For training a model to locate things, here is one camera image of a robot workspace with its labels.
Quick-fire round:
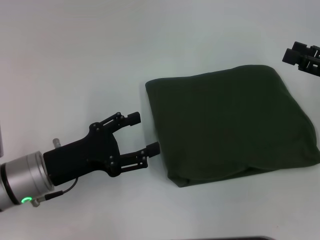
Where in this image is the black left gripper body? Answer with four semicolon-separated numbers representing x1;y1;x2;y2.
43;122;122;187

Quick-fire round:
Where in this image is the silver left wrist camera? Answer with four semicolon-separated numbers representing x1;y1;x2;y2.
0;122;5;158

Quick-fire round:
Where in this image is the silver left cable connector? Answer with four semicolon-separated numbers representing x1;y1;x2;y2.
31;195;48;208

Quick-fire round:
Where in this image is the dark green printed T-shirt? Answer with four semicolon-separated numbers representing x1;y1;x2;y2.
144;64;320;188

